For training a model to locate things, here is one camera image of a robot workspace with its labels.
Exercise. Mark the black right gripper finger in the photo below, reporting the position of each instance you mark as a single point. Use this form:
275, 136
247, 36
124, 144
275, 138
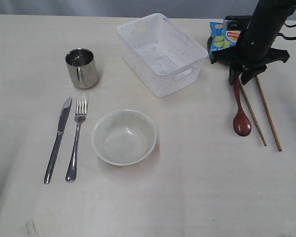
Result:
235, 71
249, 73

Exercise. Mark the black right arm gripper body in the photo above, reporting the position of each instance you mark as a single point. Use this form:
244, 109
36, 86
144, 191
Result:
252, 50

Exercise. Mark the wooden chopstick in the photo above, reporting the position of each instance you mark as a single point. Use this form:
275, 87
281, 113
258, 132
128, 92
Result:
252, 114
272, 127

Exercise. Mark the blue chips snack bag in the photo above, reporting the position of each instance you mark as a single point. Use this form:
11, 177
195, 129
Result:
222, 38

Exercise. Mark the dark brown round plate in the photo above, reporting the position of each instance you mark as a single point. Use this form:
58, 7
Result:
211, 48

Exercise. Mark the brown wooden spoon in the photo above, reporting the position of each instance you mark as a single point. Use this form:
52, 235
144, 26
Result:
241, 123

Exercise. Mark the white perforated plastic basket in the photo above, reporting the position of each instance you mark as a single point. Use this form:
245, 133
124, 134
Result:
163, 57

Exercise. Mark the white floral ceramic bowl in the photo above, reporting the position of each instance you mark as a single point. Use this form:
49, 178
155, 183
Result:
124, 137

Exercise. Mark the silver foil packet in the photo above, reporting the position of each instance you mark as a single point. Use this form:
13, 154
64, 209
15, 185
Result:
82, 68

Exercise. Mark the silver metal fork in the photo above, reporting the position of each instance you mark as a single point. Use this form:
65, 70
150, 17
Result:
80, 117

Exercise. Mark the silver table knife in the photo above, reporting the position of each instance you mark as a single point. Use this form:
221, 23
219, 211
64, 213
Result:
60, 130

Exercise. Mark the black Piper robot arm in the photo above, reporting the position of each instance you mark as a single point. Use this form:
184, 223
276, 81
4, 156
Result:
271, 15

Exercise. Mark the grey backdrop curtain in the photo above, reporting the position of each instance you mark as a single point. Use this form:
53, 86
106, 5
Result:
211, 9

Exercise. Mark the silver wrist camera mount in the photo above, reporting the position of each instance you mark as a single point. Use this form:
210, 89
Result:
238, 23

